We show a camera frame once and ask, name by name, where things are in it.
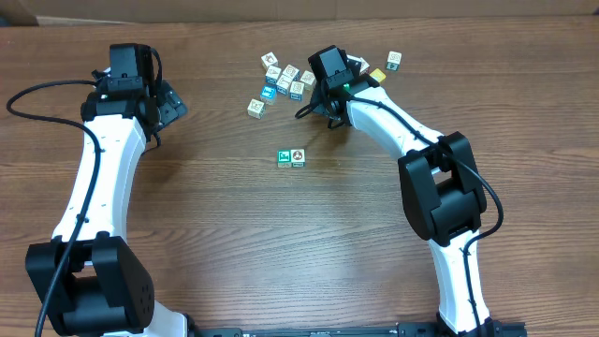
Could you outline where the wooden block soccer ball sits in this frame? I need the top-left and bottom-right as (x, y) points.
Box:
(291, 149), (306, 168)

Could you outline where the wooden block green letter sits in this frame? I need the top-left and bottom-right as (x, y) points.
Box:
(277, 150), (292, 169)

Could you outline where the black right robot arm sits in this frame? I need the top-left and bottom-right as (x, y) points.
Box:
(296, 46), (500, 336)

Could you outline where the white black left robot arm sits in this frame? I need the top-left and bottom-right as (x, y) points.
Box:
(25, 44), (197, 336)

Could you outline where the wooden block tan picture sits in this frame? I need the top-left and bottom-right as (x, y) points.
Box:
(300, 70), (316, 91)

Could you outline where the wooden block red side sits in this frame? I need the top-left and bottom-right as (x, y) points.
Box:
(360, 58), (370, 75)

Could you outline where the yellow top wooden block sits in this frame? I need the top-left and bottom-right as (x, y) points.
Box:
(370, 68), (387, 83)

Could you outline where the wooden block blue letter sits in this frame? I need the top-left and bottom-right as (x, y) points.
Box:
(289, 81), (305, 101)

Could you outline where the wooden block blue edge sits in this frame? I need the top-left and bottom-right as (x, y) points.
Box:
(282, 65), (300, 81)

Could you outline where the wooden block green four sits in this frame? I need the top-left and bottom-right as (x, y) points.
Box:
(386, 51), (402, 71)

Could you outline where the wooden block blue side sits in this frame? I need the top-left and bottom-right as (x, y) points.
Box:
(265, 66), (282, 85)

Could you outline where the wooden block red picture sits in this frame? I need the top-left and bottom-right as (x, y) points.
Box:
(260, 51), (278, 70)

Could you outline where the blue top wooden block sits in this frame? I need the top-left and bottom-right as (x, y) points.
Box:
(259, 85), (277, 105)

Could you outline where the wooden block tan drawing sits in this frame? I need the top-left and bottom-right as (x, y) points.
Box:
(247, 99), (266, 119)

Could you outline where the brown cardboard backdrop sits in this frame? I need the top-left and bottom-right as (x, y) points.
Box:
(1, 0), (598, 25)

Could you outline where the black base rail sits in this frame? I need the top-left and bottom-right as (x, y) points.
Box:
(188, 320), (528, 337)

